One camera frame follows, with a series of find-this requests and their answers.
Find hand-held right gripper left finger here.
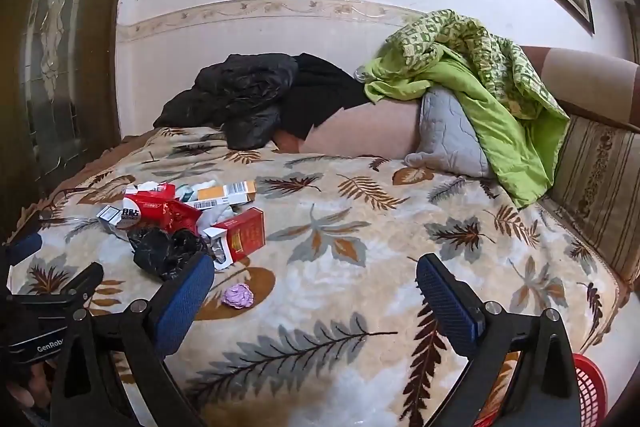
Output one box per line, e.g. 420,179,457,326
50,253,216,427

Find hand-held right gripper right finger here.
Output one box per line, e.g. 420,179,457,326
416,253,583,427

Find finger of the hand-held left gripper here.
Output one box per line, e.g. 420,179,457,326
4,233,44,264
7,261,105,309

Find black plastic bag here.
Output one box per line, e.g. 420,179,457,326
127,227,208,283

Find purple paper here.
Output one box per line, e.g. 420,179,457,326
222,283,256,309

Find white black cigarette box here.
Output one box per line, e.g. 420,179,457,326
96,205,138,233

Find red cigarette box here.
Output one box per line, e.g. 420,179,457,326
202,208,266,269

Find red packet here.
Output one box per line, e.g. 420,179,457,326
122,183,201,233

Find red plastic basket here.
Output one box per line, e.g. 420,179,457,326
472,353,608,427

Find person's left hand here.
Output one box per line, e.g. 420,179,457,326
7,353,57,412

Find white tissue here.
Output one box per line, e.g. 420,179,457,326
200,202,236,228

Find leaf printed blanket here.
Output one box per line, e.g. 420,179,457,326
7,124,626,427

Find orange white box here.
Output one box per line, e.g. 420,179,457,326
192,180,257,204

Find grey quilted pillow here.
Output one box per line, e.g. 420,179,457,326
404,86,493,180

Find striped sofa cushion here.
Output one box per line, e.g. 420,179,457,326
537,114,640,293

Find pink sofa backrest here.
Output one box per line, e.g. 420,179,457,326
274,99,426,160

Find green patterned quilt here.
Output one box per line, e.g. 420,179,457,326
362,9,571,210

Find black puffer jacket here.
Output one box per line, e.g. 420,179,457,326
152,53,301,152

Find wooden door with glass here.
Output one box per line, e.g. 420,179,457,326
0,0,146,233

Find black cloth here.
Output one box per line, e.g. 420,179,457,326
280,53,373,142

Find brown beige sofa backrest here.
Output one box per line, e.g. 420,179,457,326
520,46,640,128

